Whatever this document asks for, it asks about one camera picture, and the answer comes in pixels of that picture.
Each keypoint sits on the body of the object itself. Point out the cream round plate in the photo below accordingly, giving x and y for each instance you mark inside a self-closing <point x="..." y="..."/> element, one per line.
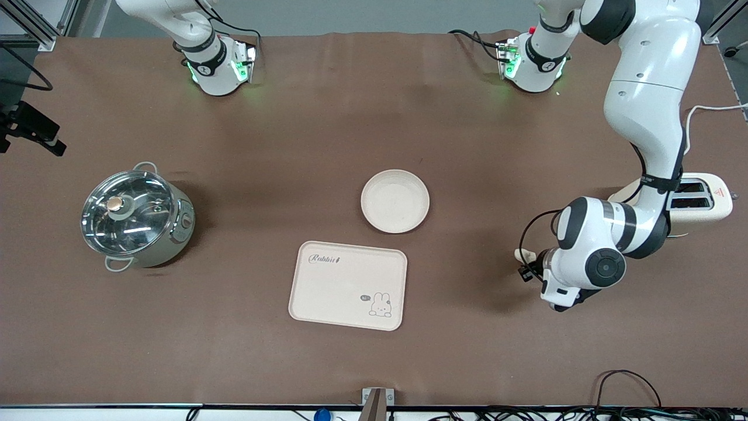
<point x="395" y="202"/>

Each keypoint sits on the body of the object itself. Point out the black caster wheel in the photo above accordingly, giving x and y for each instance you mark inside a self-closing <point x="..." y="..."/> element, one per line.
<point x="731" y="52"/>

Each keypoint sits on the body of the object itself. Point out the grey metal table bracket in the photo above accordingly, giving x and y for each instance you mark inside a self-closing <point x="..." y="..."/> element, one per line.
<point x="377" y="400"/>

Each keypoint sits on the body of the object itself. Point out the blue round cap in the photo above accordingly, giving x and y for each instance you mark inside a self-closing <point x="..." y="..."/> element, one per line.
<point x="322" y="416"/>

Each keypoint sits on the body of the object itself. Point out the cream rabbit print tray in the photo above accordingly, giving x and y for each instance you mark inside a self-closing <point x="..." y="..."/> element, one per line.
<point x="339" y="286"/>

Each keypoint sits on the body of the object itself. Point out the green electric cooking pot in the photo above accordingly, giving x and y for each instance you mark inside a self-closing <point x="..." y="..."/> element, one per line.
<point x="169" y="234"/>

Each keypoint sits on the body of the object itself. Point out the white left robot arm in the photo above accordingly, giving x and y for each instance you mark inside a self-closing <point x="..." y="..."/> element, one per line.
<point x="648" y="88"/>

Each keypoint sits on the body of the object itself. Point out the white steamed bun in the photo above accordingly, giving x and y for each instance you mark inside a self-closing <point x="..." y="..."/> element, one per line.
<point x="525" y="255"/>

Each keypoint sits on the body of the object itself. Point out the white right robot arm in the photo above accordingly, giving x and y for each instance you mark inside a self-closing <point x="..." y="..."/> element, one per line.
<point x="213" y="70"/>

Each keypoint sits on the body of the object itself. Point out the cream two-slot toaster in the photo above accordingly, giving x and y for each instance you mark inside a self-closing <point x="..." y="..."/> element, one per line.
<point x="701" y="213"/>

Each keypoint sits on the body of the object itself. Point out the glass pot lid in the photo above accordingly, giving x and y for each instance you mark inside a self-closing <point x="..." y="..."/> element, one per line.
<point x="125" y="213"/>

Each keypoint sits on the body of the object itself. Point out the aluminium frame profile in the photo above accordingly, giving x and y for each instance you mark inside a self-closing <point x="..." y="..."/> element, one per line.
<point x="32" y="26"/>
<point x="716" y="29"/>

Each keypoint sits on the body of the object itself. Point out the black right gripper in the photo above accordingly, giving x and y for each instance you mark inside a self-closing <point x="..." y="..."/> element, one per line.
<point x="27" y="124"/>

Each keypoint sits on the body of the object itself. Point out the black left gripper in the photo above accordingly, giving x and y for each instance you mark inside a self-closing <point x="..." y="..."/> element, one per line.
<point x="539" y="261"/>

